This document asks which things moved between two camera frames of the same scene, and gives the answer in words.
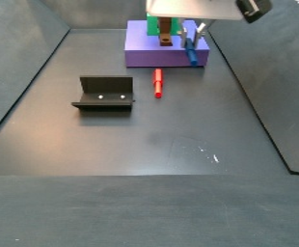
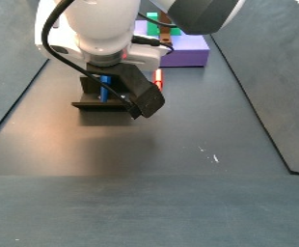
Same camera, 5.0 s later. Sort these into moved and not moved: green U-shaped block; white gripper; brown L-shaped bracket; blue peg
Moved: blue peg; white gripper
Not moved: green U-shaped block; brown L-shaped bracket
